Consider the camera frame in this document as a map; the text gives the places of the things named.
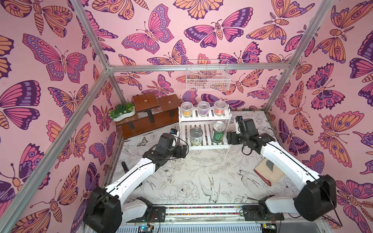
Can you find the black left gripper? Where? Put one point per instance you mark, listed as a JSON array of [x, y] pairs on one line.
[[178, 154]]

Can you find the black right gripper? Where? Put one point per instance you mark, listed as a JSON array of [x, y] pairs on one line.
[[233, 138]]

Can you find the green watermelon seed can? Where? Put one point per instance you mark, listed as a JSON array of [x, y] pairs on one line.
[[218, 131]]

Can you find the white purple tin can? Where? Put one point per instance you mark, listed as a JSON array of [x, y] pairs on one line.
[[196, 136]]

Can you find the clear jar red seeds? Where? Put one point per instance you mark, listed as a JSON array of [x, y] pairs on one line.
[[219, 108]]

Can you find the clear jar purple seeds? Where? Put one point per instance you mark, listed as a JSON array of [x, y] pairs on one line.
[[203, 108]]

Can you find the clear jar orange seeds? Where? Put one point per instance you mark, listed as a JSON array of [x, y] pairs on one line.
[[186, 109]]

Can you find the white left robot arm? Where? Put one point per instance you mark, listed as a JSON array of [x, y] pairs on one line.
[[107, 208]]

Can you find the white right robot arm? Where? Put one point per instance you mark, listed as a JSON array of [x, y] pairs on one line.
[[317, 194]]

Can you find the white slatted wooden shelf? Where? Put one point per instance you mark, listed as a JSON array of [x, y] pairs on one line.
[[206, 124]]

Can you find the brown wooden step stand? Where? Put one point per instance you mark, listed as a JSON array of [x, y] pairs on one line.
[[151, 113]]

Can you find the beige work glove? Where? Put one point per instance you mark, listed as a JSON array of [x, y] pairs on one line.
[[268, 172]]

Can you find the green plant white pot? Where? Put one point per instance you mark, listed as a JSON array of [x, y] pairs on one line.
[[122, 111]]

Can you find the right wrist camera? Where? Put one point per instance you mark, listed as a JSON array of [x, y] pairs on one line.
[[238, 121]]

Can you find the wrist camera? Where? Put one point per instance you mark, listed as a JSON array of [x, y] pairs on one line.
[[174, 132], [238, 121]]

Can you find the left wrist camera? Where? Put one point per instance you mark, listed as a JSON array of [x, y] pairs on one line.
[[174, 132]]

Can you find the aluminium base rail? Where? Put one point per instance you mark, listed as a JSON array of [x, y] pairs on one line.
[[198, 218]]

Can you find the white wire wall basket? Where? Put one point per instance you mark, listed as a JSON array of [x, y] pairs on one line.
[[207, 77]]

